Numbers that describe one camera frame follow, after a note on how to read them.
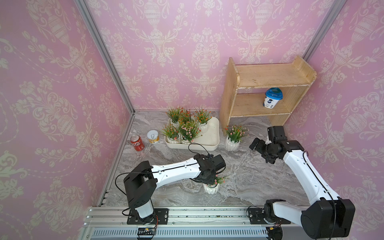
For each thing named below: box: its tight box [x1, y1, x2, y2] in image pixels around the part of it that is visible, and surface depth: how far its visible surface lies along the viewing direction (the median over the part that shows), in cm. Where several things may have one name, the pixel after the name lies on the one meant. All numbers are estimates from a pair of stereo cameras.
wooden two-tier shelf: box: [219, 55, 317, 135], surface depth 85 cm
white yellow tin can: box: [147, 129, 160, 144], surface depth 102 cm
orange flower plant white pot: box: [165, 107, 181, 129], surface depth 105 cm
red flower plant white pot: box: [179, 107, 194, 124], surface depth 102 cm
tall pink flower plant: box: [179, 121, 202, 144], surface depth 92 cm
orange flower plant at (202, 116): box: [193, 106, 212, 134], surface depth 102 cm
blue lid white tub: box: [263, 87, 284, 109], surface depth 89 cm
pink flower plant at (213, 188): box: [203, 174, 226, 195], surface depth 77 cm
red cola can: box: [130, 134, 145, 152], surface depth 94 cm
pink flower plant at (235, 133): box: [224, 125, 250, 151], surface depth 96 cm
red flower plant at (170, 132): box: [160, 123, 179, 144], surface depth 95 cm
